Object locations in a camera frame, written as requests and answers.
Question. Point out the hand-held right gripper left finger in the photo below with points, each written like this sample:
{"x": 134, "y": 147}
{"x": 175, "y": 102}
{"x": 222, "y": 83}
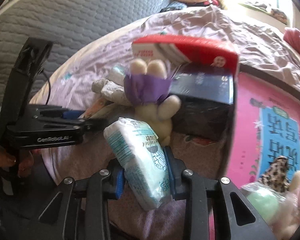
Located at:
{"x": 120, "y": 182}

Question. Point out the lilac bed sheet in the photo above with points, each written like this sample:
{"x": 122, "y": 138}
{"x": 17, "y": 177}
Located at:
{"x": 90, "y": 55}

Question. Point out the dark blue patterned cloth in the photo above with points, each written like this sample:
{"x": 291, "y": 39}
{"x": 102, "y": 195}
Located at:
{"x": 173, "y": 7}

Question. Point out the leopard print cloth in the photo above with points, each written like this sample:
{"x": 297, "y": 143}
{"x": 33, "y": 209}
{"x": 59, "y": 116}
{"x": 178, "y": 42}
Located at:
{"x": 275, "y": 175}

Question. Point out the white floral cloth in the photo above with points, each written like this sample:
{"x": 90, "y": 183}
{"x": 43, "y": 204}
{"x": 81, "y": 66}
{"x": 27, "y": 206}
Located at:
{"x": 110, "y": 90}

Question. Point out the pink book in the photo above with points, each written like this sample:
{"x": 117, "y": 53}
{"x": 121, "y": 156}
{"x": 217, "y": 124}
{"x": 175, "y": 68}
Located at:
{"x": 247, "y": 120}
{"x": 230, "y": 142}

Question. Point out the person's left hand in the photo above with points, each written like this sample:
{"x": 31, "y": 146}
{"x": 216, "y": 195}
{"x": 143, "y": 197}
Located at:
{"x": 7, "y": 160}

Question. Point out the dark glossy box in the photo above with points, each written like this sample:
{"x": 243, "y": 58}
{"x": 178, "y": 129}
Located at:
{"x": 202, "y": 115}

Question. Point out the pink plush doll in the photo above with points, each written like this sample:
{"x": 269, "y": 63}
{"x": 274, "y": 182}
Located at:
{"x": 298, "y": 205}

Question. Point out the clothes on windowsill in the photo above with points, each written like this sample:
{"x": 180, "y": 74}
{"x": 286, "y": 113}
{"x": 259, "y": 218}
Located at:
{"x": 270, "y": 11}

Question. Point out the pale green tissue pack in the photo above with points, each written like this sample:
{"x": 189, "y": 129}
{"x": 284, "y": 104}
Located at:
{"x": 137, "y": 162}

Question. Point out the red and white cardboard box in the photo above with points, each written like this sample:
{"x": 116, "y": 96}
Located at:
{"x": 202, "y": 47}

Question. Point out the plush toy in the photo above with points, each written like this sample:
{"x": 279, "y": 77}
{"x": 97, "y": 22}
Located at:
{"x": 145, "y": 90}

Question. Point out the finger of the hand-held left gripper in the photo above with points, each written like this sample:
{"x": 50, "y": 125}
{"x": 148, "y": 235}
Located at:
{"x": 71, "y": 114}
{"x": 97, "y": 125}

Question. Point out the green puff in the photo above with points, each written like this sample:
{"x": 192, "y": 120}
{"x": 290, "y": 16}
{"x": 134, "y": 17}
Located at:
{"x": 262, "y": 202}

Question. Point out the pink quilt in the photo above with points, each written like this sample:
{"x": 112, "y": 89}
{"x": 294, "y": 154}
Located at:
{"x": 297, "y": 42}

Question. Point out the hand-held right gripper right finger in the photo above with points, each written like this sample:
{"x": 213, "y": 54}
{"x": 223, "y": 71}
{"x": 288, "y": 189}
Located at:
{"x": 170, "y": 170}

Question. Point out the grey quilted headboard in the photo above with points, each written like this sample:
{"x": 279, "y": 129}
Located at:
{"x": 65, "y": 17}

